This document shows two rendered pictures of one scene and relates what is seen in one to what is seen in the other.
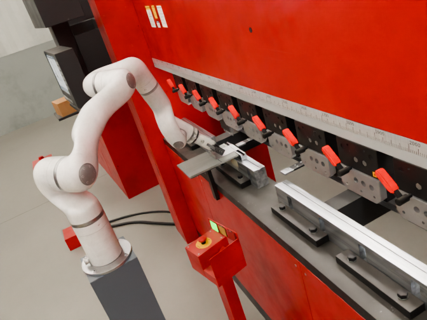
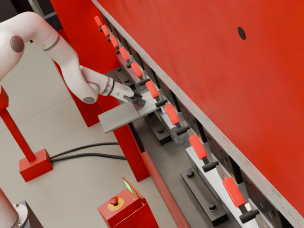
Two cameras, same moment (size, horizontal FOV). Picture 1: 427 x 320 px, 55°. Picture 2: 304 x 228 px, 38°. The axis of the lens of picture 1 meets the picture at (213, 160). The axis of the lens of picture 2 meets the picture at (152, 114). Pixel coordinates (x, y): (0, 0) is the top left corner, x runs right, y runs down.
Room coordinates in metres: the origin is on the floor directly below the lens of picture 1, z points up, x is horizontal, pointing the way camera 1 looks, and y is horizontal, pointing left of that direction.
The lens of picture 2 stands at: (0.09, -0.42, 1.93)
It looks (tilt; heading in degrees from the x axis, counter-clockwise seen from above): 29 degrees down; 11
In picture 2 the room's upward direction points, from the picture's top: 23 degrees counter-clockwise
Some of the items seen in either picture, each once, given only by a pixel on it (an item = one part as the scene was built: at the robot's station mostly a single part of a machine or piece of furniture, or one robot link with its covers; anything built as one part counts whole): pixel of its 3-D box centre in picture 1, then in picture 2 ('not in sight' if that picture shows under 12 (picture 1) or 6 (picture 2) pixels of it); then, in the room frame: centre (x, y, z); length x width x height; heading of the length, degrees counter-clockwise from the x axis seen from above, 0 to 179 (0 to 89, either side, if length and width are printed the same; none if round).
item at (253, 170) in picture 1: (241, 164); (165, 116); (1.83, -0.13, 0.92); 0.39 x 0.06 x 0.10; 17
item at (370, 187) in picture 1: (369, 164); (238, 159); (0.95, -0.40, 1.26); 0.15 x 0.09 x 0.17; 17
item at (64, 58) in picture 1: (68, 75); (3, 8); (2.86, 0.76, 1.42); 0.45 x 0.12 x 0.36; 23
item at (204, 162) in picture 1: (206, 160); (127, 111); (1.84, 0.03, 1.00); 0.26 x 0.18 x 0.01; 107
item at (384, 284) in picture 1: (375, 280); not in sight; (0.90, -0.36, 0.89); 0.30 x 0.05 x 0.03; 17
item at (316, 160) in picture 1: (322, 144); (206, 124); (1.14, -0.34, 1.26); 0.15 x 0.09 x 0.17; 17
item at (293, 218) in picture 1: (297, 222); (202, 194); (1.29, -0.24, 0.89); 0.30 x 0.05 x 0.03; 17
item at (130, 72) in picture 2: (196, 134); (133, 73); (2.41, 0.05, 0.92); 0.50 x 0.06 x 0.10; 17
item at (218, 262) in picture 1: (213, 251); (125, 213); (1.46, 0.12, 0.75); 0.20 x 0.16 x 0.18; 30
